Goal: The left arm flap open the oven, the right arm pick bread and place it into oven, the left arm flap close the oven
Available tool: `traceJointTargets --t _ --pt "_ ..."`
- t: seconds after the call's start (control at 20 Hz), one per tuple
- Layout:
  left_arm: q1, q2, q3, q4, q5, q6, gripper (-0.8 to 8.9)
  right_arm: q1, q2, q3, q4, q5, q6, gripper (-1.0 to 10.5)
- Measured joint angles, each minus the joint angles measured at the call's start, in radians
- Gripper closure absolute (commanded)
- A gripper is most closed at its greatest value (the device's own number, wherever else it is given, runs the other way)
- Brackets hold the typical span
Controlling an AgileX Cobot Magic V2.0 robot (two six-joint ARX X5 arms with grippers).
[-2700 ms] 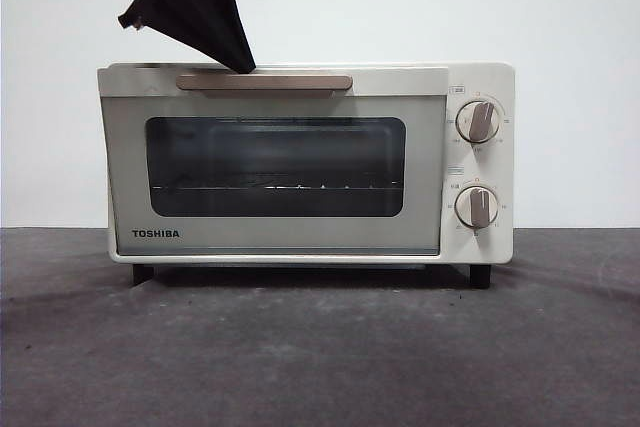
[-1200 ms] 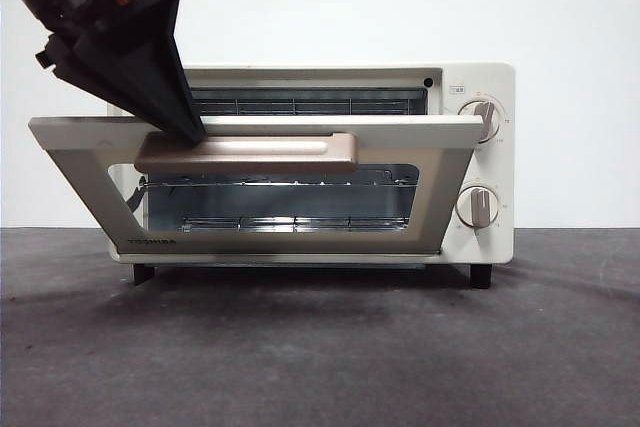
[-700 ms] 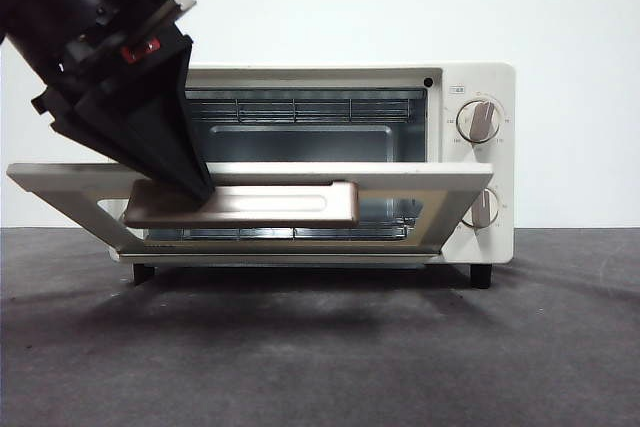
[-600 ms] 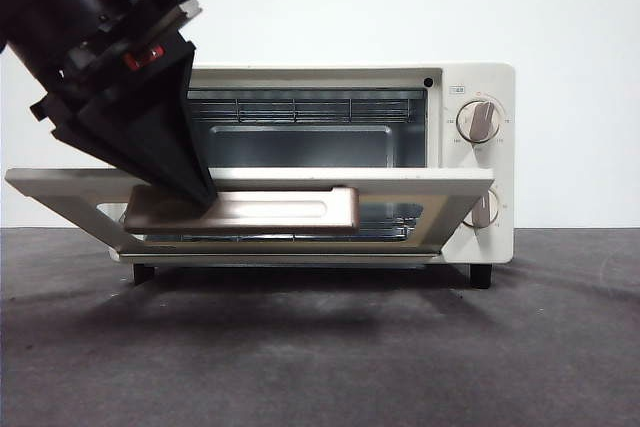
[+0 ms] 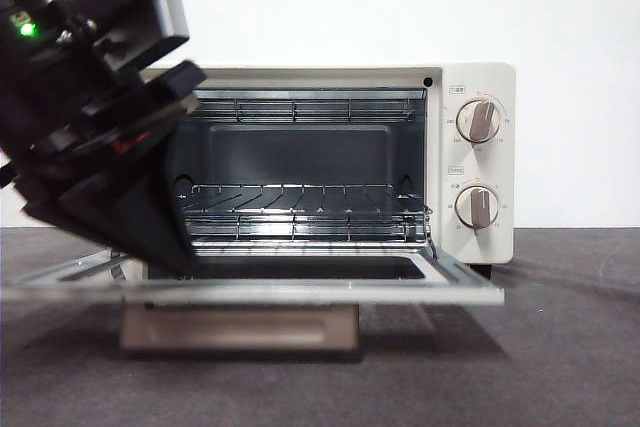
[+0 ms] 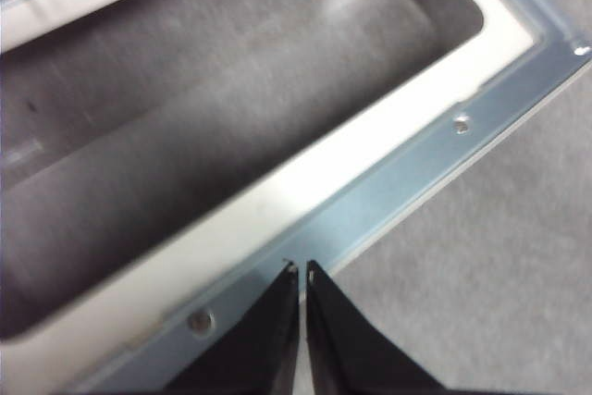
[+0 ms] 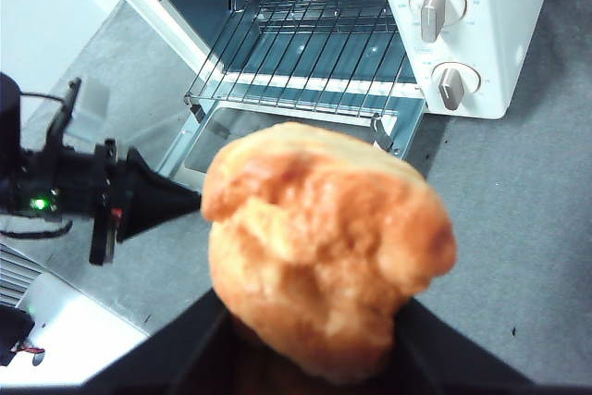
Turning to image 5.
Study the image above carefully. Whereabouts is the glass oven door with handle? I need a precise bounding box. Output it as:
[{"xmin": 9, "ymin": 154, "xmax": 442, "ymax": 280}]
[{"xmin": 0, "ymin": 246, "xmax": 506, "ymax": 363}]

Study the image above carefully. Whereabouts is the cream Toshiba toaster oven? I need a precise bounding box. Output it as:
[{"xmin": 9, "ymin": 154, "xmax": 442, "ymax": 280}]
[{"xmin": 0, "ymin": 61, "xmax": 516, "ymax": 363}]

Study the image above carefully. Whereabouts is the cream timer knob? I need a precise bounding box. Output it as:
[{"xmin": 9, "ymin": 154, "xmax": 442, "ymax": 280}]
[{"xmin": 455, "ymin": 184, "xmax": 500, "ymax": 229}]

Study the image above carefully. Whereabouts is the cream temperature knob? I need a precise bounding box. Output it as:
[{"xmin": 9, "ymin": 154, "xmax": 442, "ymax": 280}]
[{"xmin": 457, "ymin": 99, "xmax": 503, "ymax": 144}]

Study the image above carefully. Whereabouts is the metal wire oven rack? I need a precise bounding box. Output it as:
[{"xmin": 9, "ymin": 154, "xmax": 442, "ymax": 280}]
[{"xmin": 174, "ymin": 184, "xmax": 434, "ymax": 243}]

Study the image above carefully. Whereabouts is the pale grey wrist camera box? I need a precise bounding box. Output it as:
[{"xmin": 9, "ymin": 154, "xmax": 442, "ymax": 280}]
[{"xmin": 149, "ymin": 0, "xmax": 192, "ymax": 51}]

